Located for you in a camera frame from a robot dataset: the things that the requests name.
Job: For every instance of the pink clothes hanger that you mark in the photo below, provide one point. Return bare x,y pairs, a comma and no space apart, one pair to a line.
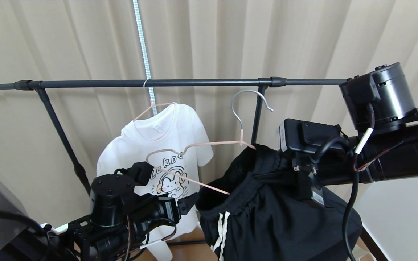
152,106
242,136

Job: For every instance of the black garment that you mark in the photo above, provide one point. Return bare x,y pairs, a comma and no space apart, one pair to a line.
285,224

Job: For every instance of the white printed T-shirt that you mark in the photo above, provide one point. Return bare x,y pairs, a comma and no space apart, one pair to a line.
191,123

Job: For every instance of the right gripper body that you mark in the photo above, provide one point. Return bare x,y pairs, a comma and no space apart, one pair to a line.
339,174

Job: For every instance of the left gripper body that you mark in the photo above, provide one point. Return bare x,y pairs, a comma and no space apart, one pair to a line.
165,212

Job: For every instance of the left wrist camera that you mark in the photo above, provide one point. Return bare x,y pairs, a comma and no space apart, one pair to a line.
142,172

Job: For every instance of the black clothes rack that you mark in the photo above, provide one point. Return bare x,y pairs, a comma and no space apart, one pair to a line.
212,82

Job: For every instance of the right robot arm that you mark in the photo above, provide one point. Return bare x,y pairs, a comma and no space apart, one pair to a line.
394,94

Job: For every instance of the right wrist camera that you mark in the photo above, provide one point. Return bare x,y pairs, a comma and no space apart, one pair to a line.
303,134

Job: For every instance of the beige curtain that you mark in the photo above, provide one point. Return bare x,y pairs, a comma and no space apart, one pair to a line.
303,36

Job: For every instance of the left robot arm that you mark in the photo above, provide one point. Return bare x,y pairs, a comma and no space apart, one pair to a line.
111,195

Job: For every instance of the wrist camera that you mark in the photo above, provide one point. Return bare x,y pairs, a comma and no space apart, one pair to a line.
142,172
303,134

